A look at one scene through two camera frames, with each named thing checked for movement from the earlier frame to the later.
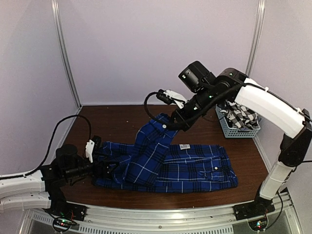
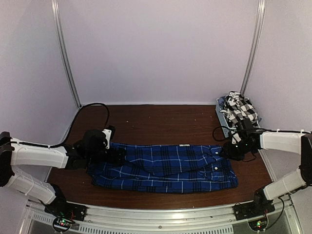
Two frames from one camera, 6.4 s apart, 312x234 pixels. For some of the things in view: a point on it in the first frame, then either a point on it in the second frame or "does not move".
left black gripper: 103,172 to 118,160
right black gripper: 185,122 to 227,153
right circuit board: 258,225 does not move
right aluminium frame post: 256,38 does not move
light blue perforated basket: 230,132 does not move
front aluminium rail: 277,214 does not move
